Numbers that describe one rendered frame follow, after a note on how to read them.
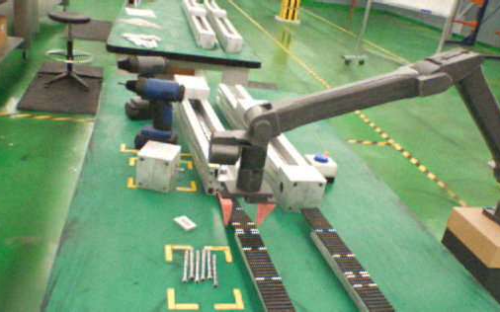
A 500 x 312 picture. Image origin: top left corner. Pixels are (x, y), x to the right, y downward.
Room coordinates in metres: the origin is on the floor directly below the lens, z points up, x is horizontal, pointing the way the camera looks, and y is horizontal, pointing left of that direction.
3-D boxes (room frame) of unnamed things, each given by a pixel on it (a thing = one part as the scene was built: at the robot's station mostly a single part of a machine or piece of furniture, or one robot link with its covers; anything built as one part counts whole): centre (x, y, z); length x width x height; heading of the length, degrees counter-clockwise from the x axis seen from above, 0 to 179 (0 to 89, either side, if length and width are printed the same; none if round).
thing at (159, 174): (1.18, 0.21, 0.83); 0.11 x 0.10 x 0.10; 87
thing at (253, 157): (0.99, -0.02, 0.98); 0.07 x 0.06 x 0.07; 103
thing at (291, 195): (1.18, -0.17, 0.83); 0.12 x 0.09 x 0.10; 108
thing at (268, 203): (1.00, -0.05, 0.85); 0.07 x 0.07 x 0.09; 18
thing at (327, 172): (1.37, -0.23, 0.81); 0.10 x 0.08 x 0.06; 108
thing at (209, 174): (1.54, 0.16, 0.82); 0.80 x 0.10 x 0.09; 18
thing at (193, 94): (1.78, 0.23, 0.87); 0.16 x 0.11 x 0.07; 18
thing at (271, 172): (1.60, -0.02, 0.82); 0.80 x 0.10 x 0.09; 18
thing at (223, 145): (0.98, 0.02, 1.01); 0.12 x 0.09 x 0.12; 103
